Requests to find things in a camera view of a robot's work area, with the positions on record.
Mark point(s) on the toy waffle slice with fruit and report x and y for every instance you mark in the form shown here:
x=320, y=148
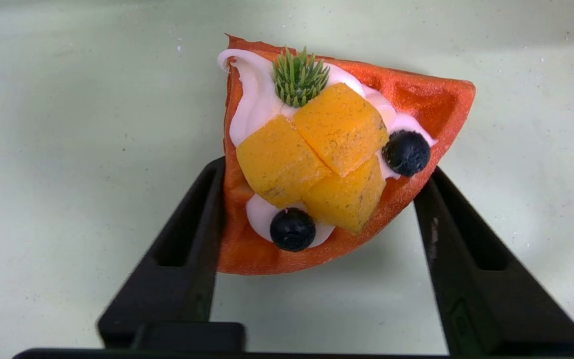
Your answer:
x=317, y=149

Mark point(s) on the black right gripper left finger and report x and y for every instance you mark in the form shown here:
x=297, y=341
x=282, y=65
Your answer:
x=167, y=294

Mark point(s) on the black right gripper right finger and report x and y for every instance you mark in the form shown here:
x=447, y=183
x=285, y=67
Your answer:
x=491, y=309

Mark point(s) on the light green plastic tray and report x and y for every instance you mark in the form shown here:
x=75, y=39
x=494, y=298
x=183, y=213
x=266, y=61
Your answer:
x=68, y=149

